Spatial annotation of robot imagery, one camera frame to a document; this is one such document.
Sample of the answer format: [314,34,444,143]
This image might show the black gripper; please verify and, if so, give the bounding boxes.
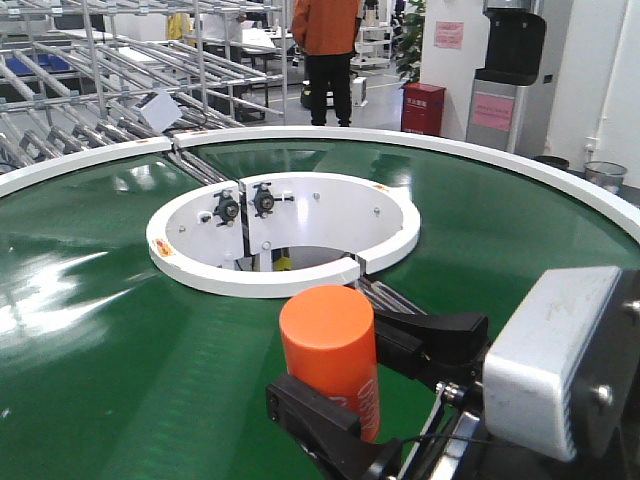
[374,310,639,479]

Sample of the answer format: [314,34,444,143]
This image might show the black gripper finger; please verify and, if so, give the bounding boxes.
[265,374,402,479]

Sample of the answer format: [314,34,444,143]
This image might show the orange cylindrical capacitor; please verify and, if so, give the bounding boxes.
[279,285,380,442]

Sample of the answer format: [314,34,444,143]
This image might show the white outer conveyor rim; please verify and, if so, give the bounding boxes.
[0,125,640,242]

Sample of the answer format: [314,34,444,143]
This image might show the green round conveyor belt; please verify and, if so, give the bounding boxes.
[1,139,639,479]

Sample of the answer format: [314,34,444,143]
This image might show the red fire extinguisher cabinet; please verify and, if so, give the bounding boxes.
[401,82,446,136]

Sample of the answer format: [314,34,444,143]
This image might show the black water dispenser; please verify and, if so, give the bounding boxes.
[466,1,546,153]

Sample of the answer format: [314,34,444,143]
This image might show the person in orange jacket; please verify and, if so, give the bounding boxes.
[291,0,362,127]

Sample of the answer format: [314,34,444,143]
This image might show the white control box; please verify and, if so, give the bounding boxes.
[134,89,182,133]

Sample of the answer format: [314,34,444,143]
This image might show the steel roller rack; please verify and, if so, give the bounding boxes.
[1,1,292,173]

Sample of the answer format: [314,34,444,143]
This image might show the white inner conveyor ring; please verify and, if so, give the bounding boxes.
[145,171,422,299]

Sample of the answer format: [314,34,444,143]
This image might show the wire mesh waste bin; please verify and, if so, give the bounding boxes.
[584,161,628,195]

